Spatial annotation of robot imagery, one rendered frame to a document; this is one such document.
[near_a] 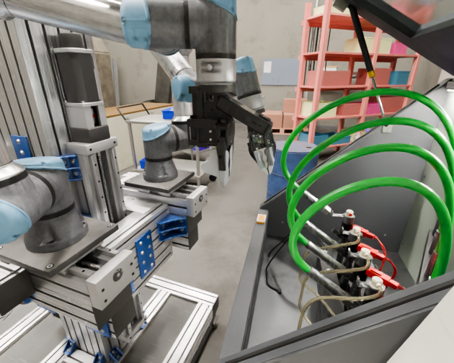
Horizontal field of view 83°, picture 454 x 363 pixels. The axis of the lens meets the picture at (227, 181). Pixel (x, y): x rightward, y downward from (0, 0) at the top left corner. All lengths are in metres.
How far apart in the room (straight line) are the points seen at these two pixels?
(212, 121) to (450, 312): 0.42
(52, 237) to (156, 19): 0.58
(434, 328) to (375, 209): 0.72
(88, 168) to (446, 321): 0.92
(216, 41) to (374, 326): 0.48
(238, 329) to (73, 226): 0.50
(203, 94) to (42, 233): 0.54
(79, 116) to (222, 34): 0.60
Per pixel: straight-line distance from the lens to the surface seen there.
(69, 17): 0.67
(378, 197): 1.07
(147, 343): 1.58
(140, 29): 0.50
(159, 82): 9.17
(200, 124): 0.50
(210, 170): 0.54
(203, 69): 0.50
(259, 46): 8.44
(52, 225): 0.79
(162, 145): 1.09
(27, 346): 1.81
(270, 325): 0.80
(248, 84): 0.79
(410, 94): 0.66
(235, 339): 0.62
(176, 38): 0.50
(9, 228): 0.64
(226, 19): 0.50
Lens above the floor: 1.46
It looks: 23 degrees down
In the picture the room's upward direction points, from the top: straight up
